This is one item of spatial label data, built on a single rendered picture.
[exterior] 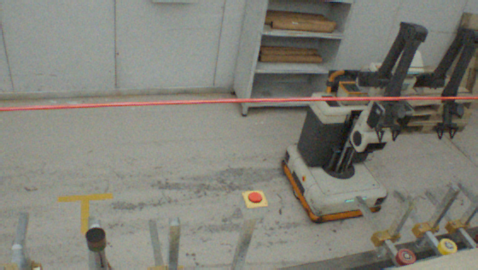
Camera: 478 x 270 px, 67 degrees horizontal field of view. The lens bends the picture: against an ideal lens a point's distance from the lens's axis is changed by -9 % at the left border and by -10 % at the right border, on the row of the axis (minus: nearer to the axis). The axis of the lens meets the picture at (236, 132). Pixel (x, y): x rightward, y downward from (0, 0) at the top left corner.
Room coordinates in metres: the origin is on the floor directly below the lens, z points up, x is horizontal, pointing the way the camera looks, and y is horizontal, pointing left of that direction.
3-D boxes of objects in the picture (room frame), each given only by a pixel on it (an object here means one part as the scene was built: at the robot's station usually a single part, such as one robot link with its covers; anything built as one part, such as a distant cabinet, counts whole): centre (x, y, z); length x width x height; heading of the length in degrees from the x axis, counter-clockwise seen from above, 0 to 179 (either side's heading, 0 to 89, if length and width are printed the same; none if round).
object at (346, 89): (2.47, -0.78, 0.87); 0.23 x 0.15 x 0.11; 112
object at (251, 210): (0.92, -0.10, 1.18); 0.07 x 0.07 x 0.08; 22
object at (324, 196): (2.37, -0.82, 0.16); 0.67 x 0.64 x 0.25; 22
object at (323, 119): (2.45, -0.78, 0.59); 0.55 x 0.34 x 0.83; 112
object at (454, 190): (1.29, -1.02, 0.88); 0.04 x 0.04 x 0.48; 22
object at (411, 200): (1.20, -0.79, 0.88); 0.04 x 0.04 x 0.48; 22
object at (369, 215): (1.22, -0.73, 0.84); 0.43 x 0.03 x 0.04; 22
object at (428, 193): (1.41, -1.20, 0.80); 0.43 x 0.03 x 0.04; 22
